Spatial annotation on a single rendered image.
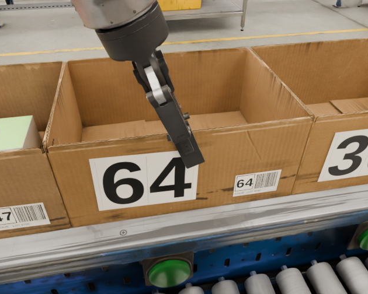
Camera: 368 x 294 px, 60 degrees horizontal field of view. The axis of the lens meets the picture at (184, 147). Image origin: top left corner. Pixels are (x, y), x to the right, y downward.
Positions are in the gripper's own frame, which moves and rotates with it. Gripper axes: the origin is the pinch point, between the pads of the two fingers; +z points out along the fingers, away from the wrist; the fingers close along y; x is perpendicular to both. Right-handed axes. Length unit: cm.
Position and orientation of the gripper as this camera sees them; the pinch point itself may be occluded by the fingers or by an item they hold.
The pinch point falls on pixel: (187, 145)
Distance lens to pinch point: 47.2
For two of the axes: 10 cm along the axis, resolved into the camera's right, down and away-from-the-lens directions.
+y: 1.9, 6.1, -7.7
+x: 9.2, -3.8, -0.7
